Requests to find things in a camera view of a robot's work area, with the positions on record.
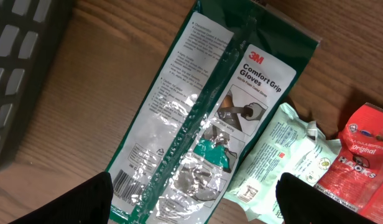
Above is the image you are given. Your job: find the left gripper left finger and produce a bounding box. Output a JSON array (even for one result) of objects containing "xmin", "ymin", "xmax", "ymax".
[{"xmin": 10, "ymin": 172, "xmax": 113, "ymax": 224}]

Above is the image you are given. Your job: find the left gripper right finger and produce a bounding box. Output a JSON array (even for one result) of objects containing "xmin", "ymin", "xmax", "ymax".
[{"xmin": 275, "ymin": 172, "xmax": 374, "ymax": 224}]

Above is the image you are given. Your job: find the pale green wipes pack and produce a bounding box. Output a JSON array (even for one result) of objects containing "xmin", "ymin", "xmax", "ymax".
[{"xmin": 224, "ymin": 103, "xmax": 341, "ymax": 223}]

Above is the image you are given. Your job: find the green 3M gloves package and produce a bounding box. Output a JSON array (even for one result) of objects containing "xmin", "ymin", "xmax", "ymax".
[{"xmin": 107, "ymin": 0, "xmax": 320, "ymax": 223}]

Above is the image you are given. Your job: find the red snack bag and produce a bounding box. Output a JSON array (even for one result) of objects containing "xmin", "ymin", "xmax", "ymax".
[{"xmin": 315, "ymin": 103, "xmax": 383, "ymax": 223}]

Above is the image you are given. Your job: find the grey plastic mesh basket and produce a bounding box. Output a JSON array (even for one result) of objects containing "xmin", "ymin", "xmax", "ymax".
[{"xmin": 0, "ymin": 0, "xmax": 75, "ymax": 170}]

